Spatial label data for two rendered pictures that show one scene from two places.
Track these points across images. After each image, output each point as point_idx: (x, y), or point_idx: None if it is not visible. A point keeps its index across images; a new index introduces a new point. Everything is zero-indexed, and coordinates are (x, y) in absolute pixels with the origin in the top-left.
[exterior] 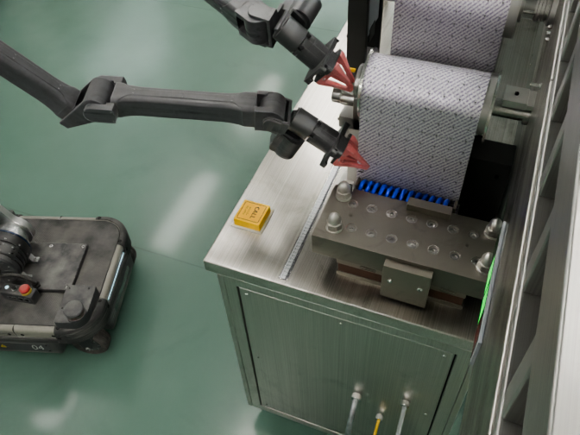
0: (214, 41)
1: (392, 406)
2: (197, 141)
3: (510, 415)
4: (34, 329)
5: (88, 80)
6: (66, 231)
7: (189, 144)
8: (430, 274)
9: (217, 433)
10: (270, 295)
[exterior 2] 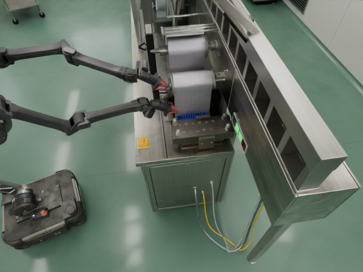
0: (60, 85)
1: (206, 185)
2: None
3: (282, 153)
4: (55, 225)
5: None
6: (45, 183)
7: None
8: (213, 136)
9: (145, 227)
10: (162, 165)
